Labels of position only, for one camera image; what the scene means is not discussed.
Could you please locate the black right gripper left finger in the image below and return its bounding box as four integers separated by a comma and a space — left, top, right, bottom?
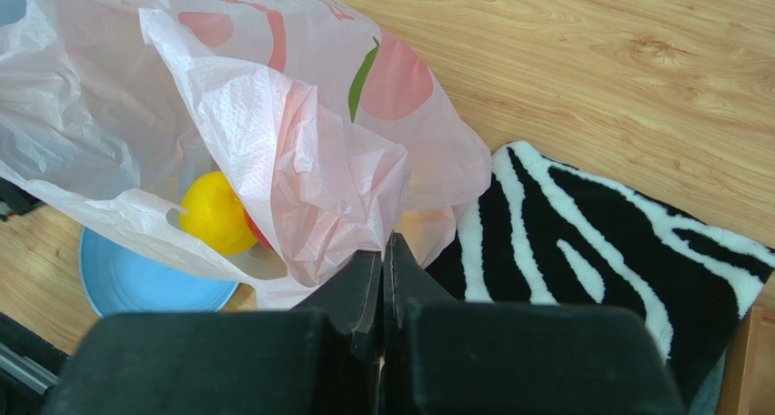
44, 251, 381, 414

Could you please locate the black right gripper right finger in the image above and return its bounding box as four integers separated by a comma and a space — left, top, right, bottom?
381, 233, 685, 414

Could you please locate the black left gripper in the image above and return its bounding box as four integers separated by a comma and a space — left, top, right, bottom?
1, 178, 43, 222

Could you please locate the blue plate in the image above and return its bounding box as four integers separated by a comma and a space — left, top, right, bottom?
78, 228, 238, 318

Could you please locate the pink peach-print plastic bag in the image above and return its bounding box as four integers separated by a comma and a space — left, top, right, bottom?
1, 0, 491, 309

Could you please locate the black white zebra towel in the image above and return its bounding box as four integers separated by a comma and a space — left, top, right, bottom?
427, 141, 774, 414

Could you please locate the orange yellow mango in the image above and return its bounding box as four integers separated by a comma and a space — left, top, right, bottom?
396, 207, 457, 268

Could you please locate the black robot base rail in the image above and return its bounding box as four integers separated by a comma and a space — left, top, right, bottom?
1, 314, 69, 415

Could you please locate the red apple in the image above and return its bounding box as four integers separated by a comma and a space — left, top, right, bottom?
243, 209, 274, 250

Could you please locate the yellow lemon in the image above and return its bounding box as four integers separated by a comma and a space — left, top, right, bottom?
179, 171, 258, 257

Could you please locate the wooden compartment tray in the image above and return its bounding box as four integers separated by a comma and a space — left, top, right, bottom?
717, 306, 774, 415

